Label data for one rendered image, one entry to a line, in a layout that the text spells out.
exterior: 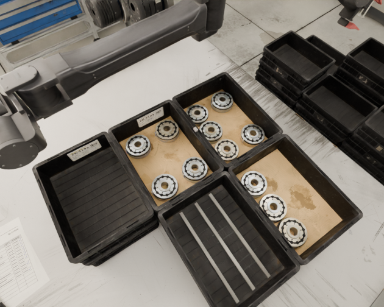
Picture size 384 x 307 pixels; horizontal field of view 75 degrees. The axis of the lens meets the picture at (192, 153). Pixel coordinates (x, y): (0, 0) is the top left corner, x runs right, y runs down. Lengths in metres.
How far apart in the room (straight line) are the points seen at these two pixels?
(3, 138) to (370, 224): 1.30
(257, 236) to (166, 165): 0.45
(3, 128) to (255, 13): 3.10
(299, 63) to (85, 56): 1.75
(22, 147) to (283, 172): 0.93
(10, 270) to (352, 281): 1.33
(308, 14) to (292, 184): 2.68
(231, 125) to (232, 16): 2.21
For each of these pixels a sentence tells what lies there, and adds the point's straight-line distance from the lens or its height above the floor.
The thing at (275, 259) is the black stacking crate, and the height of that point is 0.83.
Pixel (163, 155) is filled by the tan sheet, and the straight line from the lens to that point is 1.07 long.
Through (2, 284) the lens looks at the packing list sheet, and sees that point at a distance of 1.28.
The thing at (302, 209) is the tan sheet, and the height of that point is 0.83.
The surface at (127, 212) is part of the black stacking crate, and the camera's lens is 1.00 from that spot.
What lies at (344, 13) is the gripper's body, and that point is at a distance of 1.18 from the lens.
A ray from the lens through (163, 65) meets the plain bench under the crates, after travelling 1.58.
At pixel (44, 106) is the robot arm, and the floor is 1.44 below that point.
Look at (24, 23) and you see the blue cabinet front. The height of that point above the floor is 0.43.
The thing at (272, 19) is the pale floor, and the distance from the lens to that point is 3.30.
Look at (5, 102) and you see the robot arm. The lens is 0.48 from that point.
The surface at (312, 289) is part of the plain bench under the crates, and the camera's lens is 1.18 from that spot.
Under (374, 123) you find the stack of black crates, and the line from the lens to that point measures 1.95.
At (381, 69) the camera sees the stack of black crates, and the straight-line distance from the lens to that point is 2.33.
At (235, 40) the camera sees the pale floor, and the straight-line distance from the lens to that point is 2.92.
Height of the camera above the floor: 1.78
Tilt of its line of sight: 63 degrees down
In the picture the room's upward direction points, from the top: 2 degrees clockwise
